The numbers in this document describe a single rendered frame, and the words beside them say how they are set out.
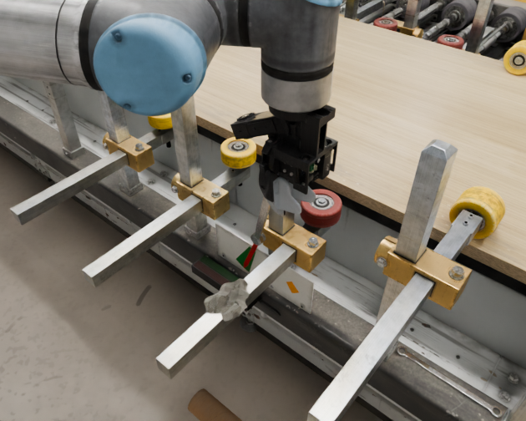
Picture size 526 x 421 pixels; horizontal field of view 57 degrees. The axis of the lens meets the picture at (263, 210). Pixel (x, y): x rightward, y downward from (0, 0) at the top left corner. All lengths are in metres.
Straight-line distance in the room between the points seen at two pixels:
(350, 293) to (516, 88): 0.72
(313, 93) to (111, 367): 1.41
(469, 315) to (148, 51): 0.87
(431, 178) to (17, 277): 1.84
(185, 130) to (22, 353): 1.23
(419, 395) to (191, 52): 0.73
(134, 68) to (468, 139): 0.90
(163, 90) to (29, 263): 1.85
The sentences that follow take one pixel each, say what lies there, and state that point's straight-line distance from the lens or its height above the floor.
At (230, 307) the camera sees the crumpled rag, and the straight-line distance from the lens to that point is 0.80.
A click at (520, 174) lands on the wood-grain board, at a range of 1.14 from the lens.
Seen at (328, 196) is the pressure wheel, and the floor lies 0.91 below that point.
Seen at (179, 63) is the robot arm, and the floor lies 1.33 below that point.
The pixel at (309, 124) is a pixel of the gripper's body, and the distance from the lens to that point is 0.62.
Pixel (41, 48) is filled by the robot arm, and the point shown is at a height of 1.33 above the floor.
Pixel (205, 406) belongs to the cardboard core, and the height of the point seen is 0.08.
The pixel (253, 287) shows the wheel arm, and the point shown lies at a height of 0.86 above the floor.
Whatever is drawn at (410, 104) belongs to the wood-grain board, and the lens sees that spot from 1.30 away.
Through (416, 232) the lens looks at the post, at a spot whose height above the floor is 1.03.
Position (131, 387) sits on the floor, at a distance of 1.77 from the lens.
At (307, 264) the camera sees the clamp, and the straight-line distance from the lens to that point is 0.90.
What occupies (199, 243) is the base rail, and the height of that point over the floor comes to 0.70.
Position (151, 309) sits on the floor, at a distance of 1.93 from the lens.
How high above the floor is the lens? 1.51
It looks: 42 degrees down
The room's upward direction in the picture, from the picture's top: straight up
